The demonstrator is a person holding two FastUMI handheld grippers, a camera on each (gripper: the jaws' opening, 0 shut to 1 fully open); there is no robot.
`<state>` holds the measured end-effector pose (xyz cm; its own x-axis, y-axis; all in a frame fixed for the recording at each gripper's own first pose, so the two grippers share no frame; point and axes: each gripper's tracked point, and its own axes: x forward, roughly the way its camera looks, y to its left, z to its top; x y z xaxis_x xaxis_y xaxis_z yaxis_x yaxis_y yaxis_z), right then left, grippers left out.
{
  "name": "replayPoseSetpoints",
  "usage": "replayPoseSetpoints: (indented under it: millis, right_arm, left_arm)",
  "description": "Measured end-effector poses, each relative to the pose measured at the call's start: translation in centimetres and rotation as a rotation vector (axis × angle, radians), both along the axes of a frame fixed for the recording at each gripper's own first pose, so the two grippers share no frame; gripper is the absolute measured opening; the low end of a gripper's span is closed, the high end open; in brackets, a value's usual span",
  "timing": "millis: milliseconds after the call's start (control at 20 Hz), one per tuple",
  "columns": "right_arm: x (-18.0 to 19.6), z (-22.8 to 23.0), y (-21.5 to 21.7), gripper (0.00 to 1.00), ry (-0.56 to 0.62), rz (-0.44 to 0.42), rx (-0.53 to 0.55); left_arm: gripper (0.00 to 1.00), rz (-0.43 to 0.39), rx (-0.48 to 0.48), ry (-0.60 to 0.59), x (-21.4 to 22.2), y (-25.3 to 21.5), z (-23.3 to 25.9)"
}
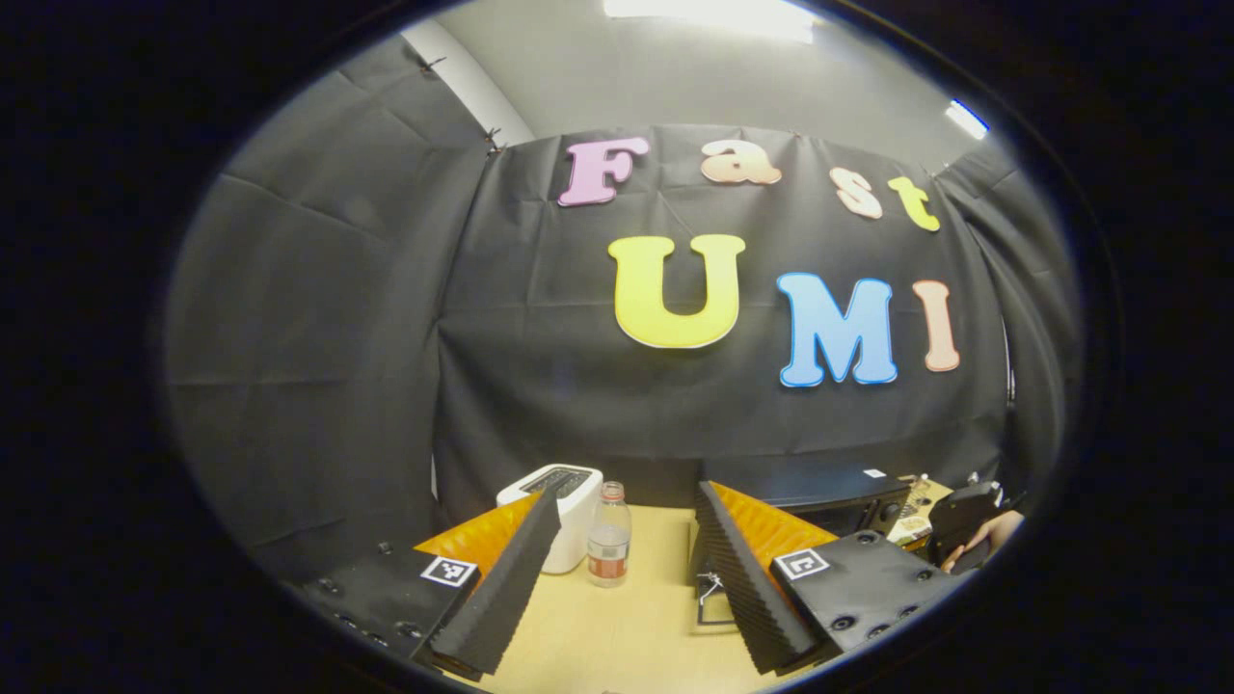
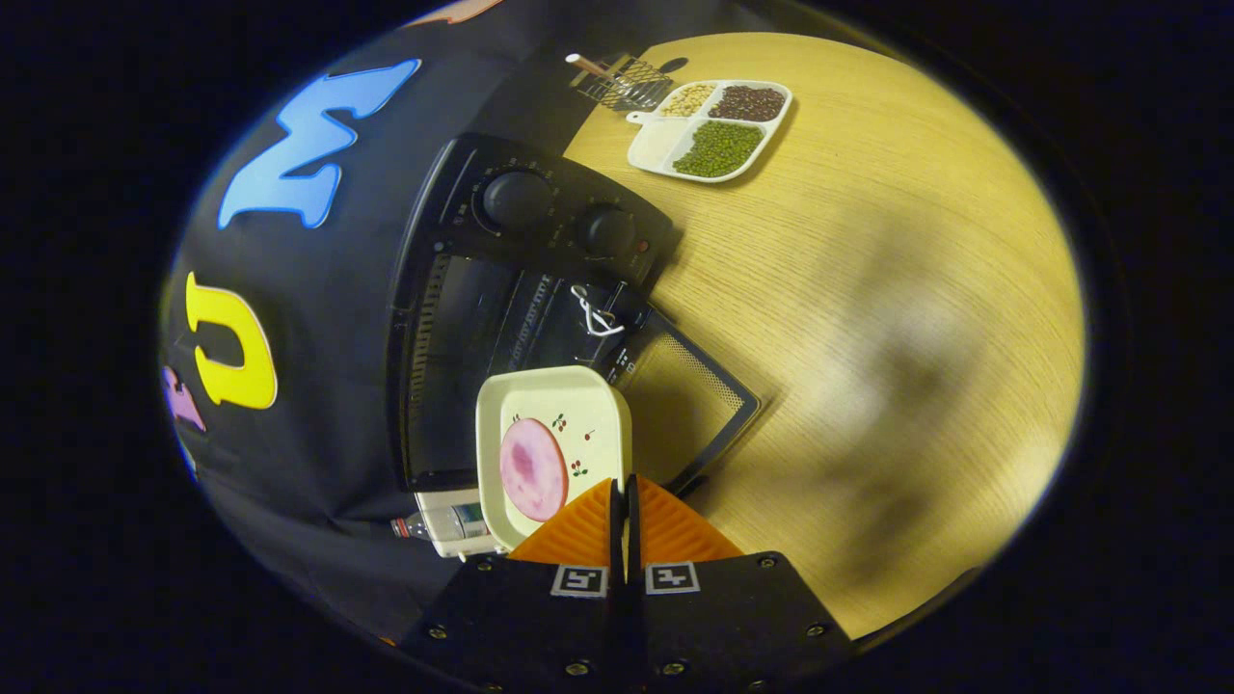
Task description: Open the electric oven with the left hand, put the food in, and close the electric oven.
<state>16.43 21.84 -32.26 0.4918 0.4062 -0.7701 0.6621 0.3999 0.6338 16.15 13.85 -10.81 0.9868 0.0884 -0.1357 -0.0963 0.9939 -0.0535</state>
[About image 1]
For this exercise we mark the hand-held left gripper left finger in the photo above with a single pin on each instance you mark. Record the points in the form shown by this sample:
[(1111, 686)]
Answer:
[(511, 588)]

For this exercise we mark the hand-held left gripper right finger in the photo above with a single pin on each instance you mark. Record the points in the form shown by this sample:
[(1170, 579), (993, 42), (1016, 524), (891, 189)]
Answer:
[(742, 588)]

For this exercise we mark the cream food tray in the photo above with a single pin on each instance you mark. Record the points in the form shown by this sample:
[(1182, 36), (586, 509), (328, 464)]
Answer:
[(916, 516)]

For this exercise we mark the clear plastic bottle red label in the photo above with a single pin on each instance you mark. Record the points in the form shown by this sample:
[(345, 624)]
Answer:
[(609, 540)]

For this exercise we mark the white toaster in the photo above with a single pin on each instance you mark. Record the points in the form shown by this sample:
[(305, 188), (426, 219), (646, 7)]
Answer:
[(578, 501)]

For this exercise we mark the black backdrop cloth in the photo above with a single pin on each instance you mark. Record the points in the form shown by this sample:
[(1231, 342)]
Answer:
[(578, 337)]

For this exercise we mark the small ceiling light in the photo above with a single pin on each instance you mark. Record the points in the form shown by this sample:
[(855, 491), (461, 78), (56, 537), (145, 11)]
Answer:
[(966, 119)]

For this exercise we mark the large ceiling light panel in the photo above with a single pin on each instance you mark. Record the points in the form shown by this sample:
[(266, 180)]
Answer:
[(713, 14)]

